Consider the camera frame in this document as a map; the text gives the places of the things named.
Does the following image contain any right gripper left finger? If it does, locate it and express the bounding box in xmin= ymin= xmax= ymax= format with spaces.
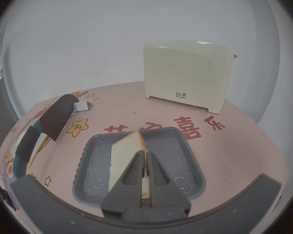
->
xmin=101 ymin=150 xmax=147 ymax=219

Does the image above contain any slice of bread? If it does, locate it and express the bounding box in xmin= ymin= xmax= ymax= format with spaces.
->
xmin=108 ymin=130 xmax=151 ymax=199

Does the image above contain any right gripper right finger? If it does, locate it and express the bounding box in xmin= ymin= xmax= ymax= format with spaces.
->
xmin=146 ymin=152 xmax=192 ymax=216

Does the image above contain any dark grey tray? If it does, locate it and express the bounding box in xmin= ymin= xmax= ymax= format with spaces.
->
xmin=72 ymin=127 xmax=207 ymax=208

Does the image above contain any cream toaster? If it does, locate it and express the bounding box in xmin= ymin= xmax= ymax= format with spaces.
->
xmin=143 ymin=40 xmax=239 ymax=114

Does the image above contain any white knife rest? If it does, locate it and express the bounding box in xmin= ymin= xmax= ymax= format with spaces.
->
xmin=73 ymin=101 xmax=93 ymax=112

